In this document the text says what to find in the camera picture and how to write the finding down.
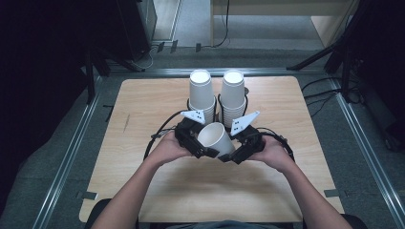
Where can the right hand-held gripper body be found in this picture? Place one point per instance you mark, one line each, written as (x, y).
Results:
(251, 141)

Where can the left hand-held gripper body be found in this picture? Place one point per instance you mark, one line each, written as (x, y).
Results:
(187, 135)

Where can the single white paper cup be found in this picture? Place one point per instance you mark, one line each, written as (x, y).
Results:
(219, 141)

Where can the stack of white paper cups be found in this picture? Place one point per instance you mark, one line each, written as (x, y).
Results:
(201, 92)
(232, 95)

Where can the person's left hand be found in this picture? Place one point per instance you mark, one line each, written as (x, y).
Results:
(168, 149)

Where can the person's right hand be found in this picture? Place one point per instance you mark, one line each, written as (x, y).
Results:
(275, 154)

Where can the person's grey clothing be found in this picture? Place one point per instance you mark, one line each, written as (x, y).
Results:
(223, 225)

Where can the grey tape piece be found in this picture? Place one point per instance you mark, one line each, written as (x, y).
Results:
(87, 195)
(334, 193)

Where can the black metal stand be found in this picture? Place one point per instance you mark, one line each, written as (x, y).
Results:
(90, 76)

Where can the black cabinet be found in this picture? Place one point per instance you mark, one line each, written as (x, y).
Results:
(135, 28)

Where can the black tripod stand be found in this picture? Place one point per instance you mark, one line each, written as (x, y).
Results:
(337, 47)

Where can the light wooden desk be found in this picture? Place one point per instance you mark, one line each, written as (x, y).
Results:
(280, 8)

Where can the aluminium frame rail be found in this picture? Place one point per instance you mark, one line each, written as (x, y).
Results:
(369, 149)
(270, 71)
(65, 162)

